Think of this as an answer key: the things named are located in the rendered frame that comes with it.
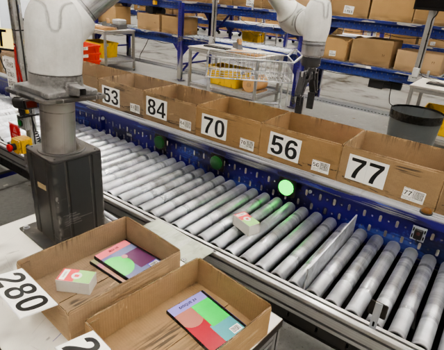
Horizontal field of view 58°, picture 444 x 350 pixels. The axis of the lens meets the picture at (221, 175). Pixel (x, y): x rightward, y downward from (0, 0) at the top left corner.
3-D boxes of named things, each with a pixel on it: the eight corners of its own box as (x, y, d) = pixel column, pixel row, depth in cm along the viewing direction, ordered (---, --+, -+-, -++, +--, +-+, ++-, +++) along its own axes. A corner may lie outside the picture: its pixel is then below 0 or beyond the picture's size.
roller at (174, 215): (155, 227, 161) (155, 216, 159) (229, 185, 200) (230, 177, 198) (164, 231, 158) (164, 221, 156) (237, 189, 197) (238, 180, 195)
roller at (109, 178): (85, 191, 184) (84, 181, 182) (163, 160, 223) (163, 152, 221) (92, 194, 182) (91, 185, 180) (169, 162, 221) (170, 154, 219)
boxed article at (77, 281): (89, 296, 115) (88, 283, 114) (56, 292, 116) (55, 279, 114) (96, 283, 120) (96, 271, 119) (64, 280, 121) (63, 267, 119)
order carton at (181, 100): (142, 119, 230) (142, 89, 223) (176, 110, 252) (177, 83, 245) (194, 136, 210) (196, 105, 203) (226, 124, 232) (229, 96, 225)
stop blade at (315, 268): (302, 290, 130) (307, 268, 126) (351, 232, 164) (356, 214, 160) (304, 291, 129) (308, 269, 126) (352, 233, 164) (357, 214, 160)
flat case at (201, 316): (211, 357, 99) (211, 353, 99) (165, 314, 111) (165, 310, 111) (248, 330, 108) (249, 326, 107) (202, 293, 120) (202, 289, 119)
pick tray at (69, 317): (19, 289, 117) (14, 261, 113) (126, 238, 144) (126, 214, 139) (70, 344, 100) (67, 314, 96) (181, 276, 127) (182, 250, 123)
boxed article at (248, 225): (260, 222, 152) (259, 232, 154) (244, 210, 159) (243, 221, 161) (249, 226, 149) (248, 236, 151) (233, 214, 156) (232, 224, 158)
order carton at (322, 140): (256, 156, 190) (260, 122, 183) (285, 142, 212) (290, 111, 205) (335, 182, 170) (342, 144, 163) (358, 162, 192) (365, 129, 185)
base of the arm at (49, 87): (55, 102, 110) (54, 82, 108) (12, 87, 121) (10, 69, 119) (108, 96, 125) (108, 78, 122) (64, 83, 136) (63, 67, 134)
